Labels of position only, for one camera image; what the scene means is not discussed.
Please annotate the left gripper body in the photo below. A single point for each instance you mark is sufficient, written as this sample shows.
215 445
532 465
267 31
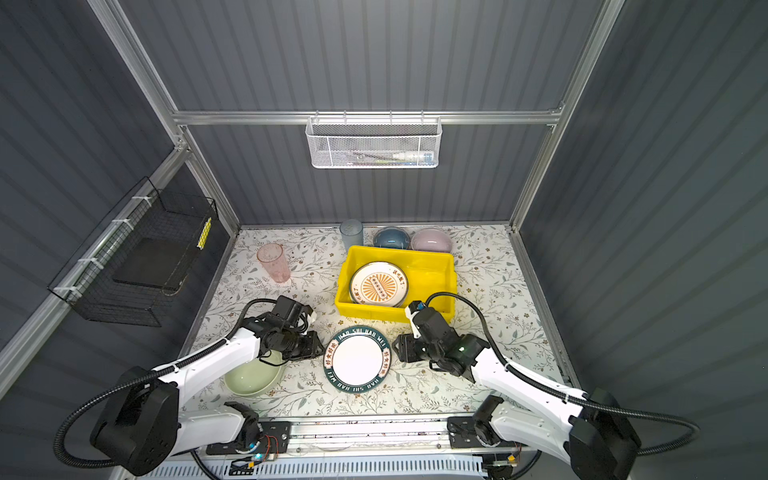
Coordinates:
299 346

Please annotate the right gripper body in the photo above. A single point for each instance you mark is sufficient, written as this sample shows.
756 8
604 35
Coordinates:
423 350

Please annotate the dark green rimmed plate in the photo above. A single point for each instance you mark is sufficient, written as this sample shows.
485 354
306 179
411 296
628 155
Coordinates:
357 359

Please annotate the light green bowl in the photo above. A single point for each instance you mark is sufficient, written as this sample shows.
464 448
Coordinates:
256 377

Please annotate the white plate orange sunburst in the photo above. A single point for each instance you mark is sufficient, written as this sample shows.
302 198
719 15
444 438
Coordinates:
379 284

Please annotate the yellow plastic bin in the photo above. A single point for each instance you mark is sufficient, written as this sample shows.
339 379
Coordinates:
427 273

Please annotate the pink plastic cup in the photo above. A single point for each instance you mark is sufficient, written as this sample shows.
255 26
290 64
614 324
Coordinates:
273 259

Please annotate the lilac purple bowl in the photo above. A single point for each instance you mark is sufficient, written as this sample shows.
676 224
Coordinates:
431 240

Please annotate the dark blue bowl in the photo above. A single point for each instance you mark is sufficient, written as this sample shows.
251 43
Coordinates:
392 238

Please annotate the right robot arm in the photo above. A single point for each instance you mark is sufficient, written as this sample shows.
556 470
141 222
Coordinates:
595 444

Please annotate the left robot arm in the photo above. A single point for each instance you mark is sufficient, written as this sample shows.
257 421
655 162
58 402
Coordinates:
144 423

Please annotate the floral table mat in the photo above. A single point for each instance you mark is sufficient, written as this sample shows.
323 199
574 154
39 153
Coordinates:
489 275

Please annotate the grey blue plastic cup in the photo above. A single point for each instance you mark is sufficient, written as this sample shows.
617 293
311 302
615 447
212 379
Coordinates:
352 233

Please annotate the items in mesh basket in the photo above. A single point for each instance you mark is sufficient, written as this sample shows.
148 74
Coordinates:
406 158

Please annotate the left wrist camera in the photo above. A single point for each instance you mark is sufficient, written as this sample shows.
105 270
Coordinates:
293 315

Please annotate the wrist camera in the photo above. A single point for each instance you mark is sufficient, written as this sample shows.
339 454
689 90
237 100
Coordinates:
419 315
293 315

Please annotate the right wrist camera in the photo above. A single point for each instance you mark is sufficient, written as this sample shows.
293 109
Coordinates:
419 315

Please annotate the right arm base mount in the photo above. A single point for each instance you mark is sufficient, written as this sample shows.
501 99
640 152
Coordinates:
475 431

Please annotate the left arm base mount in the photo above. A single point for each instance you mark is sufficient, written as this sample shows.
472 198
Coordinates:
266 438

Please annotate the aluminium front rail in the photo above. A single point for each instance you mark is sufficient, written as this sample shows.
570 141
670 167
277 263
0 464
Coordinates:
400 433

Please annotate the black wire basket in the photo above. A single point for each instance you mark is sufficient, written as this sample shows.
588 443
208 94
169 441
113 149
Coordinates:
136 269

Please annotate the white wire mesh basket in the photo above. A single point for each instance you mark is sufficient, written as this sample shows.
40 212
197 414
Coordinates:
331 137

